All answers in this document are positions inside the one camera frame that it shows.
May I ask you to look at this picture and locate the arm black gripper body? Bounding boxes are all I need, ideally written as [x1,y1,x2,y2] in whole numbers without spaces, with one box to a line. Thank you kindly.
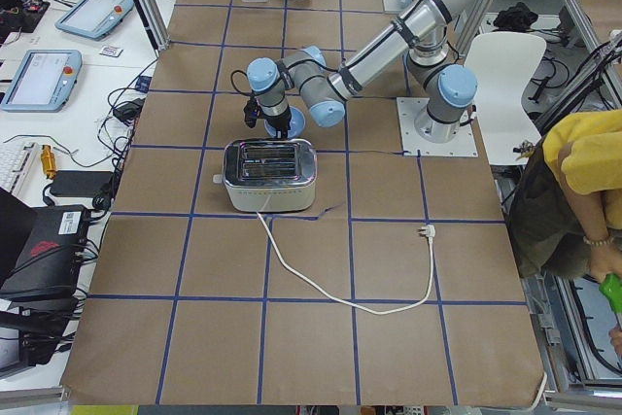
[261,103,291,136]

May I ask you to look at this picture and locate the black power adapter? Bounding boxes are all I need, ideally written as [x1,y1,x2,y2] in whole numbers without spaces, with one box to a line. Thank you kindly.
[50,170,113,197]

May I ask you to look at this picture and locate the blue bowl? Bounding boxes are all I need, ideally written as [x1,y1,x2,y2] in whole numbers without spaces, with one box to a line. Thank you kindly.
[263,106,306,139]

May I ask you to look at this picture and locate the teach pendant tablet near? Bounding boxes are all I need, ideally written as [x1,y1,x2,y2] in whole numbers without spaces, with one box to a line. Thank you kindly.
[1,50,83,113]

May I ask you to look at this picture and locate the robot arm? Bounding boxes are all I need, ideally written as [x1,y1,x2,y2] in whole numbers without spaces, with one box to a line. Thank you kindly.
[244,0,477,141]

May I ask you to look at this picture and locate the cream toaster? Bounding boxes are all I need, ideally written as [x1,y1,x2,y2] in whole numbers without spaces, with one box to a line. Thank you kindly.
[212,138,318,213]

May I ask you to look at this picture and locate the teach pendant tablet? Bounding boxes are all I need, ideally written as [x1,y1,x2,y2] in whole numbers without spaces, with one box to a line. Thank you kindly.
[54,0,134,40]
[1,50,83,113]

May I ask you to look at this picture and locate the white keyboard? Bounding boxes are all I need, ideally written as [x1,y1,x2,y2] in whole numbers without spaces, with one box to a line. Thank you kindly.
[0,141,41,196]

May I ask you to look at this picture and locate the white toaster power cord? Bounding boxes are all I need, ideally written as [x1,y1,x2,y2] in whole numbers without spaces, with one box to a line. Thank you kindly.
[256,210,436,316]

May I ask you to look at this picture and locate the teach pendant tablet far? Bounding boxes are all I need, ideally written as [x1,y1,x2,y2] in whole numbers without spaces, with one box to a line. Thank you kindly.
[54,0,134,40]

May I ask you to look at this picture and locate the person in yellow shirt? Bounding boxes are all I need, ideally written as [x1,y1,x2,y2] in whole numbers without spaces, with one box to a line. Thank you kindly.
[507,110,621,283]

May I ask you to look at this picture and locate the black computer box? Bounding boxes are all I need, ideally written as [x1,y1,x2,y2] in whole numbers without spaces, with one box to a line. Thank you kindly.
[1,190,89,302]

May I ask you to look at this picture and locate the white chair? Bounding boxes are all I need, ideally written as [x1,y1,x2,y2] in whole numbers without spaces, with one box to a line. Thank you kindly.
[465,31,546,166]

